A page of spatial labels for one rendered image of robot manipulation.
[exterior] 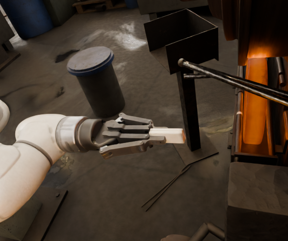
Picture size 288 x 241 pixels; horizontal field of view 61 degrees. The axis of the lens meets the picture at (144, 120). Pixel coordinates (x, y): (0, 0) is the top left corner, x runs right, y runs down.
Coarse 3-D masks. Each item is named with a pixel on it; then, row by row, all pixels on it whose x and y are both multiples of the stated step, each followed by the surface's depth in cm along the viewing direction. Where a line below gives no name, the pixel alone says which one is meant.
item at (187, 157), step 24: (144, 24) 105; (168, 24) 108; (192, 24) 106; (168, 48) 86; (192, 48) 89; (216, 48) 92; (192, 72) 105; (192, 96) 114; (192, 120) 123; (192, 144) 135
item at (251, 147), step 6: (264, 132) 56; (264, 138) 55; (246, 144) 55; (252, 144) 55; (258, 144) 54; (264, 144) 54; (246, 150) 54; (252, 150) 53; (258, 150) 53; (264, 150) 53
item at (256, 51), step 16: (240, 0) 19; (256, 0) 20; (272, 0) 20; (240, 16) 21; (256, 16) 22; (272, 16) 21; (240, 32) 22; (256, 32) 24; (272, 32) 23; (240, 48) 25; (256, 48) 27; (272, 48) 27; (240, 64) 31
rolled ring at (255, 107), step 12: (252, 60) 47; (264, 60) 46; (252, 72) 44; (264, 72) 44; (264, 84) 43; (252, 96) 43; (252, 108) 44; (264, 108) 43; (252, 120) 44; (264, 120) 44; (252, 132) 46
